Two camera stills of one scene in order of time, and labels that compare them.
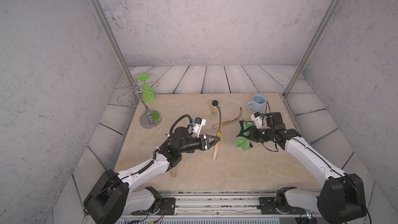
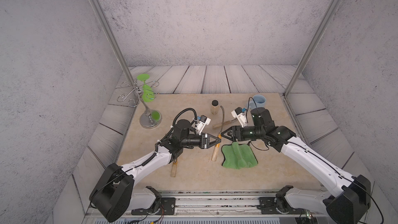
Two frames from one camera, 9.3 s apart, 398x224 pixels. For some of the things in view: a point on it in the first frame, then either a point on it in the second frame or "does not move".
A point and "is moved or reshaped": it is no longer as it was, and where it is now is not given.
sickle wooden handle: x=217 y=125 does not move
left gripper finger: x=213 y=143 does not move
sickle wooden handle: x=216 y=151 does not move
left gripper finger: x=217 y=138 does not move
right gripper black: x=252 y=136 to x=234 y=129
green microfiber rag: x=243 y=142 is moved or reshaped
